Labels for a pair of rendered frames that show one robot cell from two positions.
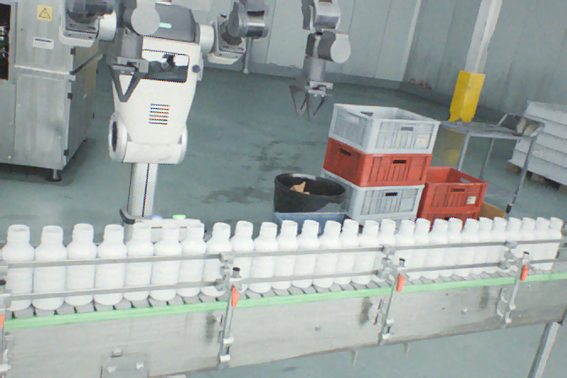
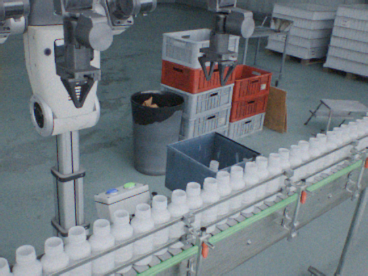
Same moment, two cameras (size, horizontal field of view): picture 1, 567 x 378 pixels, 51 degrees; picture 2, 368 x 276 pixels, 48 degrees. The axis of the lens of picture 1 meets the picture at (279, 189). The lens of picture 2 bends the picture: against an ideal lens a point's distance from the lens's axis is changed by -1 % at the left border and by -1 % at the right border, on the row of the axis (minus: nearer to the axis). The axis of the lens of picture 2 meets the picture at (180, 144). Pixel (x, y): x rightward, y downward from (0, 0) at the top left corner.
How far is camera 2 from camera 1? 0.46 m
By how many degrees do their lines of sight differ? 14
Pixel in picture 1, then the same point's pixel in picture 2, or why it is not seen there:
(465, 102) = not seen: hidden behind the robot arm
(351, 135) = (181, 56)
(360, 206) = (195, 108)
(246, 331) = (204, 263)
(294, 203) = (150, 116)
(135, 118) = (57, 98)
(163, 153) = (83, 121)
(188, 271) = (160, 236)
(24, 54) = not seen: outside the picture
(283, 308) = (227, 238)
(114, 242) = (104, 236)
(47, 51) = not seen: outside the picture
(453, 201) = (252, 89)
